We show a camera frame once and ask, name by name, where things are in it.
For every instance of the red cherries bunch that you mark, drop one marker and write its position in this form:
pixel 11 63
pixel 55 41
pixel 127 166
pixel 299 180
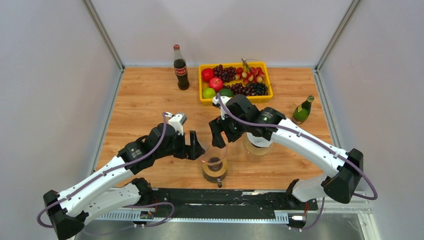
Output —
pixel 250 71

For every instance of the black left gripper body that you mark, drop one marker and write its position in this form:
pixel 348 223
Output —
pixel 178 148

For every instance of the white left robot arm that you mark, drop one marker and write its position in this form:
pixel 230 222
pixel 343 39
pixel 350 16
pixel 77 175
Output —
pixel 69 210

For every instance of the dark grape bunch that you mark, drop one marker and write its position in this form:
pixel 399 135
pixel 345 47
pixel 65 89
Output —
pixel 250 90

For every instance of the glass pitcher with handle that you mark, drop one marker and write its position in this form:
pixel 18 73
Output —
pixel 216 176

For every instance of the green champagne bottle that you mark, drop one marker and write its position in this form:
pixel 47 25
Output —
pixel 303 110

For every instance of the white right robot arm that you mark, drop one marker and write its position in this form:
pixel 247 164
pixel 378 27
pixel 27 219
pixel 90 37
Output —
pixel 342 169

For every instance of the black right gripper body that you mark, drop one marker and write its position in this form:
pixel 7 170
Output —
pixel 233 129

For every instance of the clear glass server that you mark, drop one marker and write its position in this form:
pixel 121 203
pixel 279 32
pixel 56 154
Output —
pixel 254 158

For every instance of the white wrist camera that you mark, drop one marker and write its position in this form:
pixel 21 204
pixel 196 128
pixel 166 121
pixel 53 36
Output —
pixel 177 121
pixel 220 103

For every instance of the yellow plastic fruit tray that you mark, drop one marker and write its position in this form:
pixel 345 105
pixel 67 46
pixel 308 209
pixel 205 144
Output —
pixel 253 99

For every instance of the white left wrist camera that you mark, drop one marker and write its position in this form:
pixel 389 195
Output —
pixel 177 121

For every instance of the dark green lime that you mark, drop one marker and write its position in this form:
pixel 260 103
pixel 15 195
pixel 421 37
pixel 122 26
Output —
pixel 226 92

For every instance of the pink red apple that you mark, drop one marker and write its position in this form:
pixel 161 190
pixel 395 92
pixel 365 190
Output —
pixel 216 84

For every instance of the clear glass dripper cone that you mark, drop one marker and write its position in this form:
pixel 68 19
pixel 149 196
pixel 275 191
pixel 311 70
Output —
pixel 214 157

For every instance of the purple grape bunch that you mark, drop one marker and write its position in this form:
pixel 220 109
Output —
pixel 226 74

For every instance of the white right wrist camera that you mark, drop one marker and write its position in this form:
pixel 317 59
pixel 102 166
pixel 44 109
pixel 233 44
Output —
pixel 220 103

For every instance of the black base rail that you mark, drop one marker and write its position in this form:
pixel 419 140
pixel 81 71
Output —
pixel 219 205

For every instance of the glass cola bottle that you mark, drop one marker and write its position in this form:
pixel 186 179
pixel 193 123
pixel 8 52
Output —
pixel 180 69

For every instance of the light green apple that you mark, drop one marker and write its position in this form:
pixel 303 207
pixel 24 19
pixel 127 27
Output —
pixel 208 93

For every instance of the white paper coffee filter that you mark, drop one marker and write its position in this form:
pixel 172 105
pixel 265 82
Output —
pixel 259 142

